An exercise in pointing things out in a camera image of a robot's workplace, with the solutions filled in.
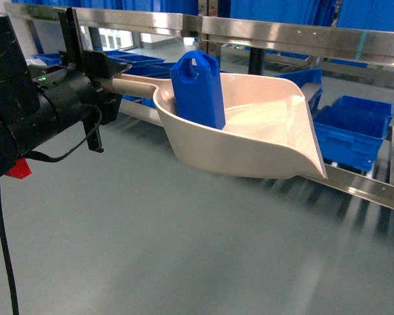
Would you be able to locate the black cable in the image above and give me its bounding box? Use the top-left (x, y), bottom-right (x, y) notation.
top-left (0, 104), bottom-right (102, 315)

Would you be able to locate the blue crate behind right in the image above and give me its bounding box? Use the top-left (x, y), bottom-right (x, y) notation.
top-left (32, 53), bottom-right (62, 66)

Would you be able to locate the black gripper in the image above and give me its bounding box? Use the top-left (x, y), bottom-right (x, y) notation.
top-left (26, 7), bottom-right (132, 153)

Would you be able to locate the blue crate front right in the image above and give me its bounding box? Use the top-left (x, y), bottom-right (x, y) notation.
top-left (332, 95), bottom-right (394, 121)

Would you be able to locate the blue crate behind left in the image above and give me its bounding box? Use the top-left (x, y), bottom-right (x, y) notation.
top-left (106, 51), bottom-right (167, 77)

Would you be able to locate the blue crate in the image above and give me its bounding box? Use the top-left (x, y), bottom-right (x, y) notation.
top-left (313, 106), bottom-right (388, 171)
top-left (32, 53), bottom-right (62, 66)
top-left (106, 51), bottom-right (167, 77)
top-left (332, 95), bottom-right (394, 121)

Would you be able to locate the red tag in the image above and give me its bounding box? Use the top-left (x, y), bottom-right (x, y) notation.
top-left (5, 157), bottom-right (32, 179)

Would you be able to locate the beige plastic dustpan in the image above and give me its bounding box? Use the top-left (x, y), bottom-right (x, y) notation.
top-left (104, 73), bottom-right (327, 179)

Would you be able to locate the blue plastic part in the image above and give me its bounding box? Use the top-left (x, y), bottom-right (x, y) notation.
top-left (171, 51), bottom-right (226, 129)

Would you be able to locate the steel roller shelf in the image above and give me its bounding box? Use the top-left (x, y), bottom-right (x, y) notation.
top-left (5, 2), bottom-right (394, 216)

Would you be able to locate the blue crate front left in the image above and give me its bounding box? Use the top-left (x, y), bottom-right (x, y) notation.
top-left (313, 106), bottom-right (388, 171)

